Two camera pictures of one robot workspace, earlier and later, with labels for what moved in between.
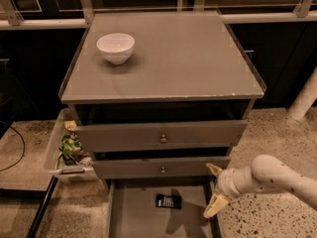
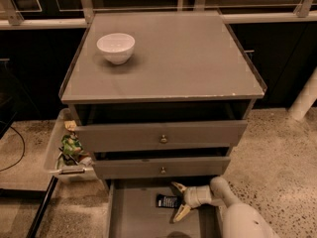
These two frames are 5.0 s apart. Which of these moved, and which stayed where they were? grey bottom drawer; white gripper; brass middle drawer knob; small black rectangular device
Moved: white gripper
Stayed: grey bottom drawer; small black rectangular device; brass middle drawer knob
